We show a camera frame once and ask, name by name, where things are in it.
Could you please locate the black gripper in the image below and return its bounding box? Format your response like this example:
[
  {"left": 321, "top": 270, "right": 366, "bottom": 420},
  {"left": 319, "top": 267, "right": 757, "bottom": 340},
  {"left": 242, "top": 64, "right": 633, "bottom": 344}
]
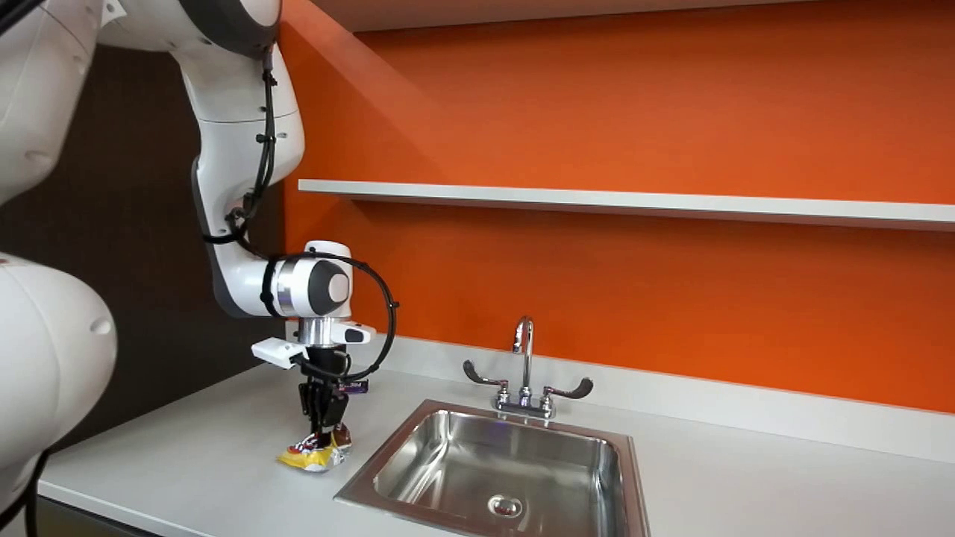
[{"left": 297, "top": 344, "right": 354, "bottom": 449}]

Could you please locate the orange yellow chips packet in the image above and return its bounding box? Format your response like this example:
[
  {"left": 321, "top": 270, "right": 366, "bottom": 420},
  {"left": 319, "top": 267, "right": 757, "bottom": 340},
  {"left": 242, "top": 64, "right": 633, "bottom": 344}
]
[{"left": 275, "top": 425, "right": 358, "bottom": 479}]

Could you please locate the stainless steel sink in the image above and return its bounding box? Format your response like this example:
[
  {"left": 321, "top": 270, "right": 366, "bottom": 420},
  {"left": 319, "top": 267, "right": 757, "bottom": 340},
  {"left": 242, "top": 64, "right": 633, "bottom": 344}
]
[{"left": 333, "top": 398, "right": 657, "bottom": 537}]

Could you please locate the metal sink drain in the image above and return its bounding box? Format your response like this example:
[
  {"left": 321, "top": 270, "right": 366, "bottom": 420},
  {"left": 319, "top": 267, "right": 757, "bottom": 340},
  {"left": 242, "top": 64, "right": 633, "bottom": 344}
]
[{"left": 484, "top": 493, "right": 524, "bottom": 522}]

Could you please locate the dark wood cabinet panel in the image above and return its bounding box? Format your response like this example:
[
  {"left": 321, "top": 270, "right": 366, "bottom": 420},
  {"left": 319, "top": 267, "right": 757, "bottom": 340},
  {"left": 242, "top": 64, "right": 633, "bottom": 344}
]
[{"left": 0, "top": 41, "right": 291, "bottom": 450}]

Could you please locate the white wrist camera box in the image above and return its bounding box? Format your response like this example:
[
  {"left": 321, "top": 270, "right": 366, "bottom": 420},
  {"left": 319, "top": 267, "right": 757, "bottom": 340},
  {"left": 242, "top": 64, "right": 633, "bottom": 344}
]
[{"left": 246, "top": 317, "right": 379, "bottom": 373}]

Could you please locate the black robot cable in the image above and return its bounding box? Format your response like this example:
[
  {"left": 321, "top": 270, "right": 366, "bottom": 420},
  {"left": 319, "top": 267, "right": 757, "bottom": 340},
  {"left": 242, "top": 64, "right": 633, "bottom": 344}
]
[{"left": 200, "top": 44, "right": 399, "bottom": 389}]

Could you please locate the chrome two-handle faucet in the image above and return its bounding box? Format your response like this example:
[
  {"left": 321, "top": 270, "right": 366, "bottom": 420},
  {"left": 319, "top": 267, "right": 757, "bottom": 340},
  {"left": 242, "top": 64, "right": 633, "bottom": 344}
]
[{"left": 460, "top": 317, "right": 596, "bottom": 429}]

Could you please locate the long white wall shelf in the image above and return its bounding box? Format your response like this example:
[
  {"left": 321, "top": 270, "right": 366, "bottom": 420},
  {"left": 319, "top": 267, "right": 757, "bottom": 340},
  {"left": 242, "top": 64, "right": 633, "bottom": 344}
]
[{"left": 296, "top": 177, "right": 955, "bottom": 234}]

